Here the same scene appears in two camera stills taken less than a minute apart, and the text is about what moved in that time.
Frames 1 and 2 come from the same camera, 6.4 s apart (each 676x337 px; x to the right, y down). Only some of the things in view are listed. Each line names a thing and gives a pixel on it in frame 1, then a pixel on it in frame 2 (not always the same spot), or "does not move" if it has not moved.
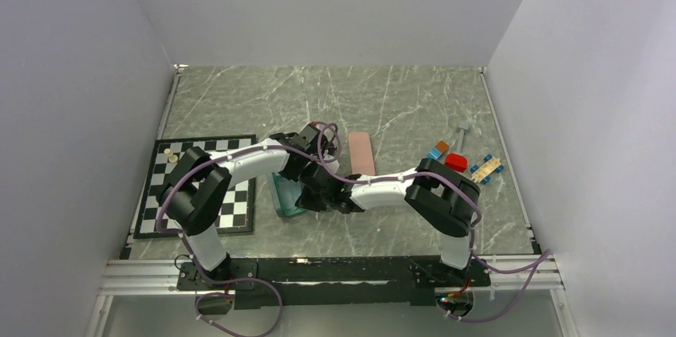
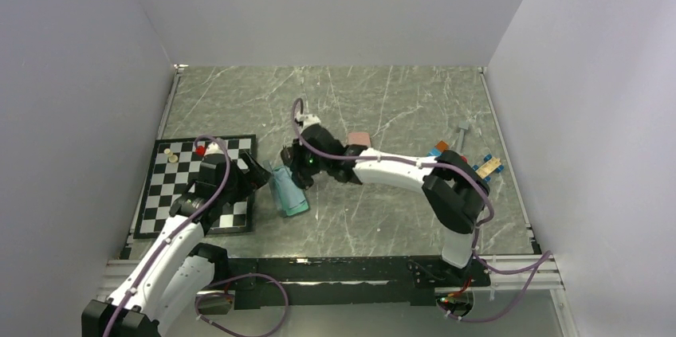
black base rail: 354,281 does not move
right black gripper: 304,202 to 297,165
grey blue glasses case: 284,193 does not move
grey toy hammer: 462,126 does not move
